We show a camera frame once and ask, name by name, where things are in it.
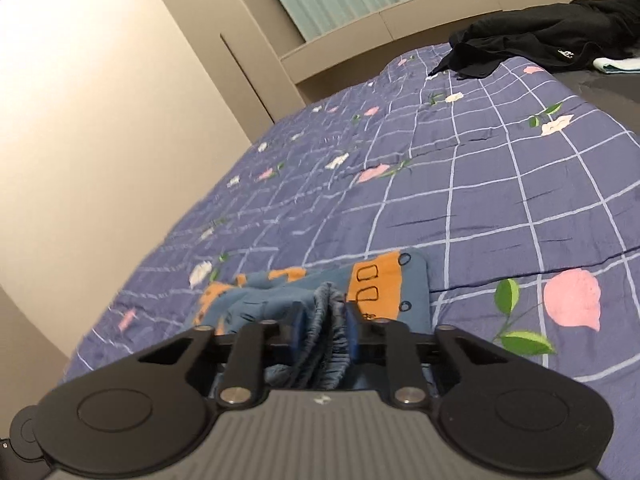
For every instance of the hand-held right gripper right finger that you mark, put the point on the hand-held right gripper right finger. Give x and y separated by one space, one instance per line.
353 332

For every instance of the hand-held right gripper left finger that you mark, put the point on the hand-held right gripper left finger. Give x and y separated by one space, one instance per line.
298 332

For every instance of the blue pants with orange print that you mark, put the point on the blue pants with orange print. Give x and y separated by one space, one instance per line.
380 280

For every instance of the blue checked floral blanket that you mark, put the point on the blue checked floral blanket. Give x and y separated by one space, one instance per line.
450 200

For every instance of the beige wardrobe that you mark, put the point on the beige wardrobe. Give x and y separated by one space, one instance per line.
220 25

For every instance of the black garment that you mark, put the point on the black garment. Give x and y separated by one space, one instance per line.
530 35

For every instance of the dark grey bed sheet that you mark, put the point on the dark grey bed sheet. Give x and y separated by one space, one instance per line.
610 95

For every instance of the light blue towel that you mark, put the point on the light blue towel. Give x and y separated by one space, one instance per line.
620 64

